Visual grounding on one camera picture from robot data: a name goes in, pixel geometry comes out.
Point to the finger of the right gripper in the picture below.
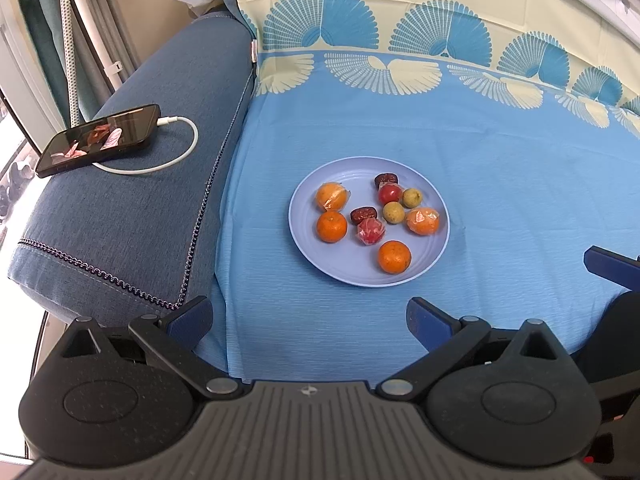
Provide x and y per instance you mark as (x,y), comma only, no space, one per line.
(613,267)

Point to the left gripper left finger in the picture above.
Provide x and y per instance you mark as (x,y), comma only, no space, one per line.
(169,342)

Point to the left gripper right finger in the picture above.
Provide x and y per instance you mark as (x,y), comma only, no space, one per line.
(449,342)

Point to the orange tangerine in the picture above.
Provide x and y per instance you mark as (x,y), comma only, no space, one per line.
(394,257)
(331,226)

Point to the orange fruit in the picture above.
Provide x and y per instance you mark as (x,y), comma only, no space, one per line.
(331,196)
(423,221)

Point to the red fruit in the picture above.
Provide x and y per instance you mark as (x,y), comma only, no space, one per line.
(371,231)
(390,192)

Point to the small yellow longan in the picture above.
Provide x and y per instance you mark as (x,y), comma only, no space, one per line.
(393,212)

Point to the yellow-green longan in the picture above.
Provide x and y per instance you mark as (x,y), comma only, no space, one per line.
(412,198)

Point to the dark red jujube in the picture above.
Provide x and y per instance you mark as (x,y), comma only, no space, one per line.
(383,179)
(362,213)

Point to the light purple plastic plate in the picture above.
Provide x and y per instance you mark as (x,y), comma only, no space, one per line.
(349,261)

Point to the blue patterned sofa cover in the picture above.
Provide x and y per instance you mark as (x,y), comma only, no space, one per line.
(528,127)

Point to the black smartphone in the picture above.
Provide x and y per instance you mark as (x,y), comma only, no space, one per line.
(99,140)

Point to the white steamer stand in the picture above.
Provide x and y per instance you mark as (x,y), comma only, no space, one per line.
(92,18)

